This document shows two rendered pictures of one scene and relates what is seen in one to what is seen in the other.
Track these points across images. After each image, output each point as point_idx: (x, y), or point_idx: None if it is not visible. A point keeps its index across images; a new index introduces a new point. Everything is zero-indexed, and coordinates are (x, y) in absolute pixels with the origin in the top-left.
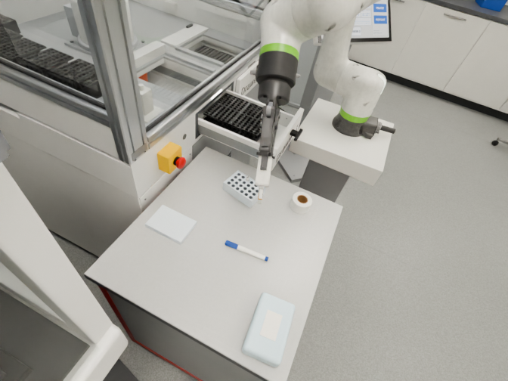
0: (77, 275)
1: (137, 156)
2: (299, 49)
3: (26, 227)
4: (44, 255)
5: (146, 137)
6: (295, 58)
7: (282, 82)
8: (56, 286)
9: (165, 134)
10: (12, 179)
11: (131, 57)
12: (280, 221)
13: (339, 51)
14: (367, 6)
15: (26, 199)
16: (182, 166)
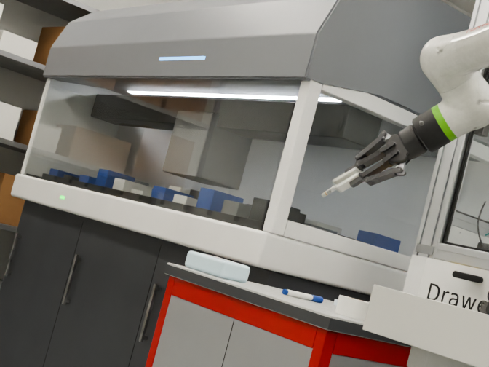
0: (289, 157)
1: (420, 251)
2: (443, 108)
3: (298, 111)
4: (293, 129)
5: (436, 241)
6: (429, 111)
7: (410, 124)
8: (285, 149)
9: (456, 261)
10: (307, 93)
11: (455, 159)
12: (331, 309)
13: None
14: (453, 52)
15: (305, 103)
16: None
